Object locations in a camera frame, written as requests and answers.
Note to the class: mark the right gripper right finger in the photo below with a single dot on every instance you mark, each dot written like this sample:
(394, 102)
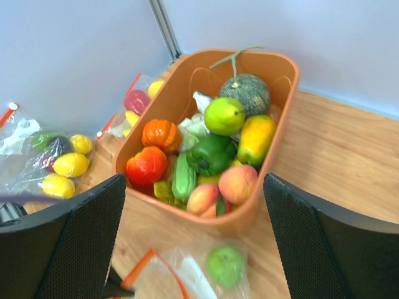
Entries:
(328, 251)

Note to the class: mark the yellow fake fruit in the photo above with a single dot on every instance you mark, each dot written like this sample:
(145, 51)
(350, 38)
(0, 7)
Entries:
(71, 165)

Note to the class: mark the yellow fake lemon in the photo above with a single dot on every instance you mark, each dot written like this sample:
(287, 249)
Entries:
(154, 88)

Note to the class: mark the zip bag near left wall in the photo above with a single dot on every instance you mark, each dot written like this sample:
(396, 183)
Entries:
(28, 152)

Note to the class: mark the aluminium rail frame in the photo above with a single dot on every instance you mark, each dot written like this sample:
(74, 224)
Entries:
(164, 24)

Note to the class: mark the green fake pumpkin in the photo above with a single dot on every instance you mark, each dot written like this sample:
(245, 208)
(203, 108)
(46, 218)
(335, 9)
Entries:
(251, 91)

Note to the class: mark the zip bag with banana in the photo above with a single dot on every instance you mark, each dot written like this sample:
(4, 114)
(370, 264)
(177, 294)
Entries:
(118, 122)

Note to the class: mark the green fake cucumber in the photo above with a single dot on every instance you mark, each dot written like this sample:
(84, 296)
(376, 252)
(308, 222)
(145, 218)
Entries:
(184, 179)

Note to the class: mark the clear zip bag orange seal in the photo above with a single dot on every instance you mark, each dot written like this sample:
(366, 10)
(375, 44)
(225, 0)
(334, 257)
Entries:
(181, 272)

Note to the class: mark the white fake cauliflower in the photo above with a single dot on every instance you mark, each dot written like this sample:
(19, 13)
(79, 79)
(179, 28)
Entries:
(193, 130)

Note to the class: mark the green fake bell pepper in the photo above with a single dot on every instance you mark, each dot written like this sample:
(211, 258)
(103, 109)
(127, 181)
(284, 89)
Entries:
(211, 155)

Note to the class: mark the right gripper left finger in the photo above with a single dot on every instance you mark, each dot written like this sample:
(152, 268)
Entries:
(64, 250)

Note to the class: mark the yellow orange fake mango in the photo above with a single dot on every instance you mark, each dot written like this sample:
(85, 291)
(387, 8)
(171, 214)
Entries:
(256, 137)

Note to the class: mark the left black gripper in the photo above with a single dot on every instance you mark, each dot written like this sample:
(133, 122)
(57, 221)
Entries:
(112, 286)

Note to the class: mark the fake peach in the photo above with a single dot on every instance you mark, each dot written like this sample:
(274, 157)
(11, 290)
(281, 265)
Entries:
(207, 202)
(237, 183)

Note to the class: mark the green fake apple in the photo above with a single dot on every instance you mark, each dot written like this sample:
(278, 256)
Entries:
(225, 266)
(224, 116)

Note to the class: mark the white fake garlic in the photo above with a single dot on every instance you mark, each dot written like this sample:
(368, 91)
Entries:
(202, 101)

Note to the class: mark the small orange fake pumpkin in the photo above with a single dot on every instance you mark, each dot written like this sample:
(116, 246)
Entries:
(163, 134)

